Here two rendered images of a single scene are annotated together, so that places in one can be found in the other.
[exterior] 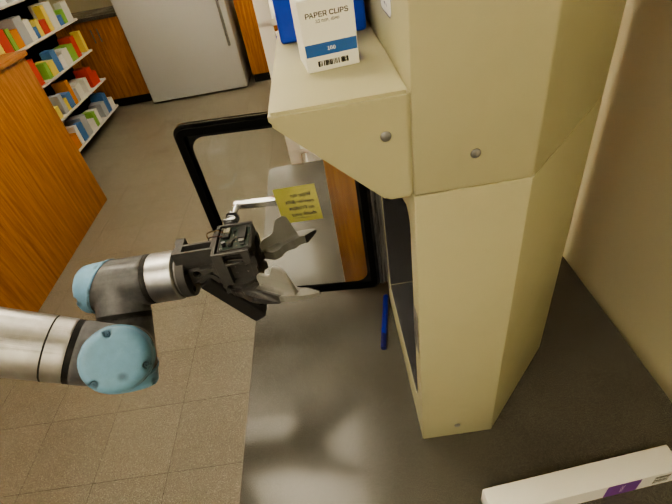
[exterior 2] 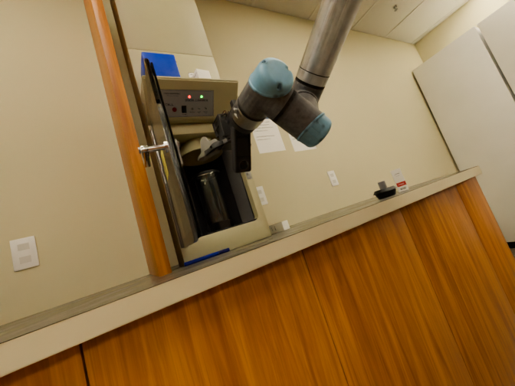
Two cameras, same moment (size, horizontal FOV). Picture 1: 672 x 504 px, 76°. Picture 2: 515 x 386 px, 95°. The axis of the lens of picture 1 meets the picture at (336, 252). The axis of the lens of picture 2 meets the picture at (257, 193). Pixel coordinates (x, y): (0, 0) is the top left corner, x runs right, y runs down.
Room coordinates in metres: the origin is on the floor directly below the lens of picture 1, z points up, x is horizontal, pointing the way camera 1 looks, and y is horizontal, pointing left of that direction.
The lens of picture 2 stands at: (0.82, 0.66, 0.97)
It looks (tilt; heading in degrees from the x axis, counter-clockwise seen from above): 9 degrees up; 237
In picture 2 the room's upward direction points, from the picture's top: 18 degrees counter-clockwise
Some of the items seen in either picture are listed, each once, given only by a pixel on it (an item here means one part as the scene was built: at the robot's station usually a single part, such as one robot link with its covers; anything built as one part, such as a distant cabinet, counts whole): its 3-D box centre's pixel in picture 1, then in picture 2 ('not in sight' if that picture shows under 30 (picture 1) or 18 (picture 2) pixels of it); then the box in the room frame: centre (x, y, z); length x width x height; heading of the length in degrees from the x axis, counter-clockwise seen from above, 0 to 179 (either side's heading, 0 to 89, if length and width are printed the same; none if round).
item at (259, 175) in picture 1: (289, 216); (168, 168); (0.67, 0.07, 1.19); 0.30 x 0.01 x 0.40; 81
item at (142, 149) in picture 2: not in sight; (153, 155); (0.71, 0.14, 1.20); 0.10 x 0.05 x 0.03; 81
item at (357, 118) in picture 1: (333, 93); (195, 101); (0.49, -0.03, 1.46); 0.32 x 0.11 x 0.10; 177
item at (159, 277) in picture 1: (171, 274); (247, 112); (0.51, 0.25, 1.24); 0.08 x 0.05 x 0.08; 177
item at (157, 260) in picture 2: not in sight; (113, 93); (0.71, -0.25, 1.64); 0.49 x 0.03 x 1.40; 87
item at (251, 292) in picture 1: (259, 287); not in sight; (0.46, 0.12, 1.22); 0.09 x 0.05 x 0.02; 53
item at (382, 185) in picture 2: not in sight; (384, 189); (-0.13, 0.11, 0.97); 0.09 x 0.09 x 0.07
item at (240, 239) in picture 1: (222, 263); (234, 127); (0.50, 0.17, 1.24); 0.12 x 0.08 x 0.09; 87
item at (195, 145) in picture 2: not in sight; (198, 151); (0.47, -0.19, 1.34); 0.18 x 0.18 x 0.05
